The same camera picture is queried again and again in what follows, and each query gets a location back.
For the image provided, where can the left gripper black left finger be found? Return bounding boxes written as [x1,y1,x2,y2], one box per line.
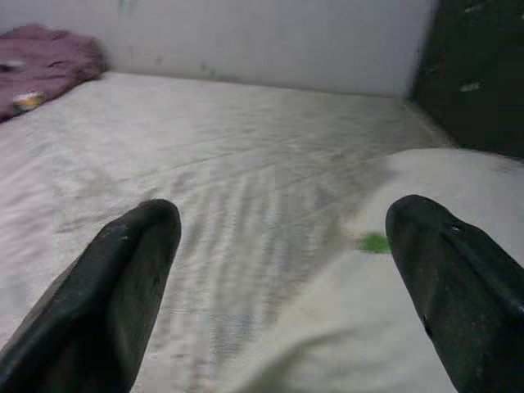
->
[0,199,183,393]

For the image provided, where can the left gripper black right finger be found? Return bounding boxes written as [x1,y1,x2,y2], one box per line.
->
[386,194,524,393]

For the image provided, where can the white pillow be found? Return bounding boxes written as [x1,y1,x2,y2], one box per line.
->
[228,147,524,393]

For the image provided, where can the white quilted mattress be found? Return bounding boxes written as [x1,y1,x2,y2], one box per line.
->
[0,71,455,393]

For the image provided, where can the black tufted headboard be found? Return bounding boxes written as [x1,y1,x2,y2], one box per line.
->
[409,0,524,160]

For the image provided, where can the pink printed blanket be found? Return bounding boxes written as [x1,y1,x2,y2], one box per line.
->
[0,23,106,124]

